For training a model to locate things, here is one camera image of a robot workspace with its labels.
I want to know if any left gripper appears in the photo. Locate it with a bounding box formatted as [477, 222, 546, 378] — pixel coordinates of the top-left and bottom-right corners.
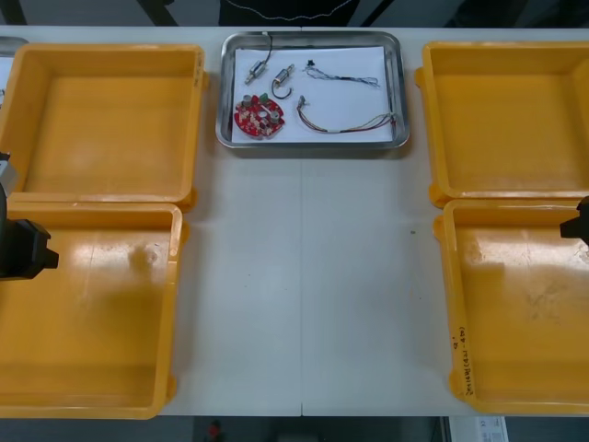
[0, 218, 61, 280]

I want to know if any dark twisted wire harness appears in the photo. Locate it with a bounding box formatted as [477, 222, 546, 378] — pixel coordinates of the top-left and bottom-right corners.
[302, 58, 383, 90]

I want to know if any white paper sheet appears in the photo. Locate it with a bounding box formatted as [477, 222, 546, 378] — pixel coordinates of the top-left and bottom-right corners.
[232, 45, 398, 145]

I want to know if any yellow-orange plastic bin with handwriting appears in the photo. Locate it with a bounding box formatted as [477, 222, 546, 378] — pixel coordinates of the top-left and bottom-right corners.
[433, 198, 589, 418]

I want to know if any round red circuit board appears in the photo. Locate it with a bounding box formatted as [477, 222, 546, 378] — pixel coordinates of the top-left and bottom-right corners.
[233, 91, 288, 139]

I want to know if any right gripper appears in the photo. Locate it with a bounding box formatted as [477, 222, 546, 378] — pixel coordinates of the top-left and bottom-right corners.
[560, 194, 589, 241]

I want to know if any metal solenoid with curled cable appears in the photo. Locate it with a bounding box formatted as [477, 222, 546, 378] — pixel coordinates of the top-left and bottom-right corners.
[271, 65, 297, 101]

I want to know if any metal solenoid with straight cable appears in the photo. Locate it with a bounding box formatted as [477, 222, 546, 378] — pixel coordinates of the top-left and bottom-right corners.
[244, 32, 275, 86]

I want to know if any multicoloured wire harness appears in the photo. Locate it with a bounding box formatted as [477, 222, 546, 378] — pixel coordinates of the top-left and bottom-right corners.
[295, 95, 400, 136]

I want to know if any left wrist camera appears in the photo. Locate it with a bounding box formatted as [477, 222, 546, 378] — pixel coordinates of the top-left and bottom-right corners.
[0, 150, 18, 192]

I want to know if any steel tray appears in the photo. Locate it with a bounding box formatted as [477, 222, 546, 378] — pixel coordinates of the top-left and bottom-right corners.
[214, 30, 412, 150]
[0, 36, 30, 60]

